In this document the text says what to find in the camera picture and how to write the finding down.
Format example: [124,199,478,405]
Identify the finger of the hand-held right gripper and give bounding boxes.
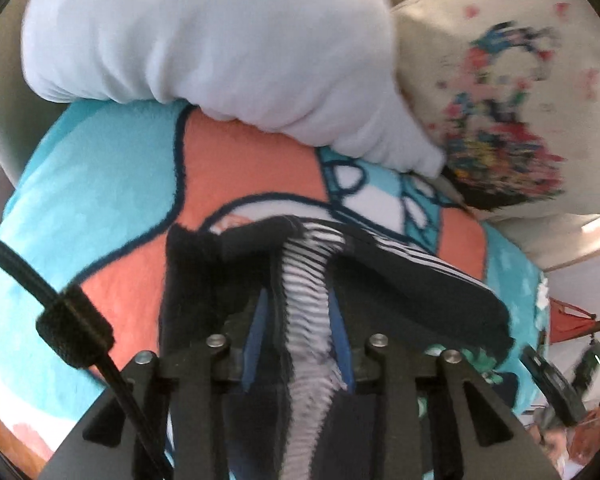
[520,344,589,429]

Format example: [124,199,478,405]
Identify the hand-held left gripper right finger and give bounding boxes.
[326,292,566,480]

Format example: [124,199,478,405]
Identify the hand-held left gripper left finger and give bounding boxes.
[40,287,271,480]

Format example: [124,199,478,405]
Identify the black white-striped pants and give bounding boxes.
[160,214,516,480]

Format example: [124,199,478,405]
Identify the red cloth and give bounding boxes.
[549,297,599,345]

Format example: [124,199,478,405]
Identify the teal and orange printed blanket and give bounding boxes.
[0,97,551,480]

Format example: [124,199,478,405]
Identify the beige floral printed pillow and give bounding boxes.
[390,0,600,272]

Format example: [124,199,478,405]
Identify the white pillow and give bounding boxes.
[21,0,447,179]

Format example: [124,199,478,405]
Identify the beige headboard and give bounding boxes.
[0,0,46,188]

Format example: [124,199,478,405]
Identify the black cable with knurled connector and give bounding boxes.
[0,227,175,480]

